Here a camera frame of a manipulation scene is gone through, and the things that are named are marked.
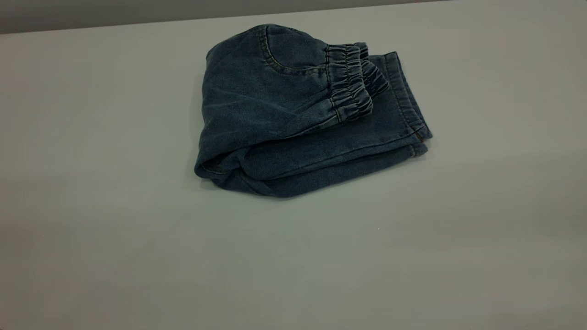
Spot blue denim shorts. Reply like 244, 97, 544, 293
194, 23, 433, 198

